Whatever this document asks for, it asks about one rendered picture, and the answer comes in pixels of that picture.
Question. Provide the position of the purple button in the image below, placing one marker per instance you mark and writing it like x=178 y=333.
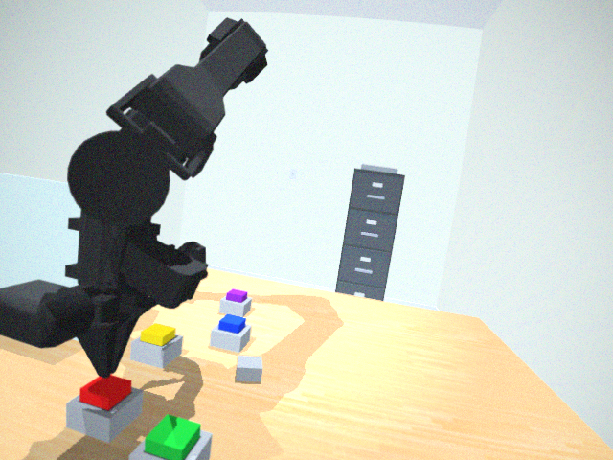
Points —
x=235 y=303

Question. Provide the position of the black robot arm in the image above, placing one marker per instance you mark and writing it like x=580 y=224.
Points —
x=122 y=177

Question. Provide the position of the blue button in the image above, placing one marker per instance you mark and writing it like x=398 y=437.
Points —
x=231 y=333

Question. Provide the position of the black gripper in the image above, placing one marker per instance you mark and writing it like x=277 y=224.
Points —
x=43 y=314

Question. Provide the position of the green button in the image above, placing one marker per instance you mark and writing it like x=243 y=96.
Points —
x=175 y=439

